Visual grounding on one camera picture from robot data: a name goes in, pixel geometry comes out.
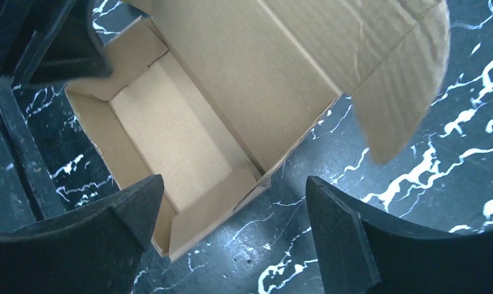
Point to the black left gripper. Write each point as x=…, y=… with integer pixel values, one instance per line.
x=44, y=42

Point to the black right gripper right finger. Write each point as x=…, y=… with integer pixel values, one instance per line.
x=362, y=249

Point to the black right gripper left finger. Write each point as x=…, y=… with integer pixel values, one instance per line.
x=95, y=248

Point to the brown cardboard box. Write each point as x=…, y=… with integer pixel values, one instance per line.
x=215, y=95

